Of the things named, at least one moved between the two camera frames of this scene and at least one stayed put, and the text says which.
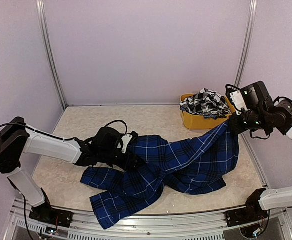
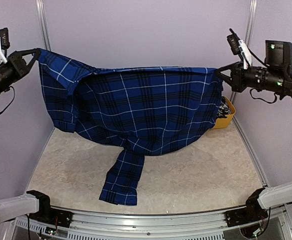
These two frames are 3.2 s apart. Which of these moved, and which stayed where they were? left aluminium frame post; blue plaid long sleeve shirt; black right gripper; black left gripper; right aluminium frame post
Moved: black right gripper; black left gripper; blue plaid long sleeve shirt
Stayed: left aluminium frame post; right aluminium frame post
